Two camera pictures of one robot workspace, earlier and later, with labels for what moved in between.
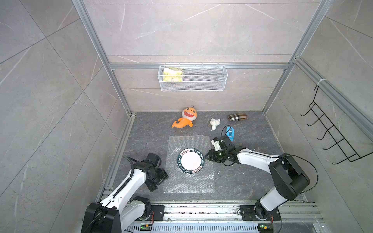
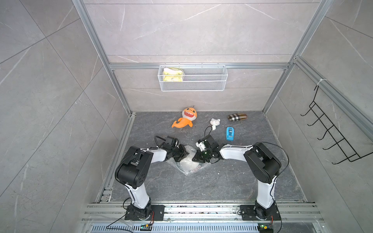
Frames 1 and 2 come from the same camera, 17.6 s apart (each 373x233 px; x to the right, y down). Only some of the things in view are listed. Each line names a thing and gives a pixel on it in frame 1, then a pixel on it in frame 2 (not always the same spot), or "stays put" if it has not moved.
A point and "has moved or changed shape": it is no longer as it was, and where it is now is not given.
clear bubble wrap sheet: [177, 181] has moved or changed shape
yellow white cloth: [172, 74] stays put
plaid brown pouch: [237, 117] stays put
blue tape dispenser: [230, 133] stays put
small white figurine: [214, 123] stays put
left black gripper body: [158, 177] -> [176, 151]
